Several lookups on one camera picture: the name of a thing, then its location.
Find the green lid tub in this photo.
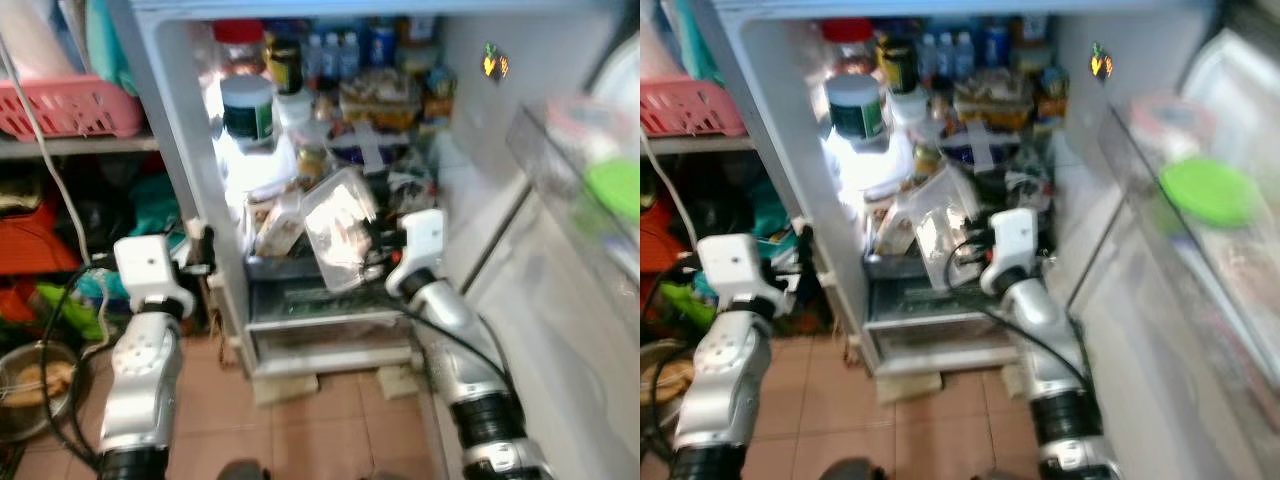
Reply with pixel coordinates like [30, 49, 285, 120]
[1158, 156, 1265, 231]
[583, 156, 641, 226]

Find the bright green plastic item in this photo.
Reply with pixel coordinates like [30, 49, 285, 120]
[655, 283, 716, 336]
[35, 283, 106, 341]

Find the clear pack of food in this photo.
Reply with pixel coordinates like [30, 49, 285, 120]
[338, 72, 421, 131]
[952, 70, 1036, 131]

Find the dark glass jar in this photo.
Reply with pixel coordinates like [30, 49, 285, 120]
[265, 35, 304, 96]
[878, 35, 919, 96]

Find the red lid jar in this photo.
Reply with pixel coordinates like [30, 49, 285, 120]
[212, 20, 266, 81]
[822, 18, 876, 79]

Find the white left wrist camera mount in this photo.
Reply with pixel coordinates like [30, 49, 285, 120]
[696, 234, 787, 319]
[112, 234, 197, 319]

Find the grey storage shelf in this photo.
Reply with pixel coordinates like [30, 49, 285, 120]
[0, 132, 166, 163]
[640, 133, 747, 158]

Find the orange bag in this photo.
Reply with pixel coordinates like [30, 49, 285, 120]
[640, 195, 691, 271]
[0, 195, 83, 276]

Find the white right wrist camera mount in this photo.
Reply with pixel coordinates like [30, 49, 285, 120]
[398, 208, 447, 279]
[988, 207, 1042, 276]

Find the blue bowl with tape cross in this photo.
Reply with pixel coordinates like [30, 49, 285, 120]
[330, 122, 399, 169]
[942, 122, 1011, 169]

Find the blue label bottle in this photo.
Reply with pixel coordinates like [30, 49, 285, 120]
[368, 18, 397, 69]
[983, 18, 1011, 69]

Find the cream food packet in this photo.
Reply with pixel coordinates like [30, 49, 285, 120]
[255, 190, 306, 256]
[875, 195, 921, 256]

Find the clear tub red rim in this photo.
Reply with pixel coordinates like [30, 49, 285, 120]
[1128, 95, 1218, 167]
[546, 95, 613, 163]

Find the white power cord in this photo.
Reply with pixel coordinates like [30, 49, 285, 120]
[0, 40, 96, 266]
[640, 132, 701, 249]

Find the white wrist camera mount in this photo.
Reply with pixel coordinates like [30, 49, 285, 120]
[112, 234, 197, 319]
[696, 234, 787, 319]
[398, 208, 447, 279]
[988, 207, 1042, 276]

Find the teal hanging cloth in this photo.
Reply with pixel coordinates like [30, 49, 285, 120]
[675, 0, 723, 86]
[85, 0, 136, 96]

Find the clear plastic food container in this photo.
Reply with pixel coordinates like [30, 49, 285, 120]
[912, 172, 989, 293]
[298, 166, 383, 294]

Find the pink plastic basket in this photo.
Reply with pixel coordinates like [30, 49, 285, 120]
[0, 75, 143, 141]
[640, 78, 739, 139]

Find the clear fridge crisper drawer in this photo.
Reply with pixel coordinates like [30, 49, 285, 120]
[862, 262, 1021, 361]
[245, 262, 416, 363]

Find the white plastic bag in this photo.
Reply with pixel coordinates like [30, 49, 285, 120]
[640, 0, 681, 81]
[0, 0, 79, 83]

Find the white fridge door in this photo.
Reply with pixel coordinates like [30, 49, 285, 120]
[465, 30, 641, 480]
[1065, 0, 1280, 480]

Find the white plastic bottle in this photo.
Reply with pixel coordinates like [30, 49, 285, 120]
[890, 88, 926, 141]
[275, 90, 316, 146]

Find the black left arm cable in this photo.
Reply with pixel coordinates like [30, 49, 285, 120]
[642, 260, 701, 471]
[35, 265, 106, 471]

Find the grey robot leg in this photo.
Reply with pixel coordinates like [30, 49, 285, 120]
[215, 458, 273, 480]
[820, 456, 901, 480]

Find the metal bowl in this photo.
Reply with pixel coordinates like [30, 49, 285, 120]
[640, 340, 701, 433]
[0, 340, 81, 441]

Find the white jar green label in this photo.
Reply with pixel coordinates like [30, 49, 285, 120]
[220, 75, 278, 153]
[826, 75, 889, 151]

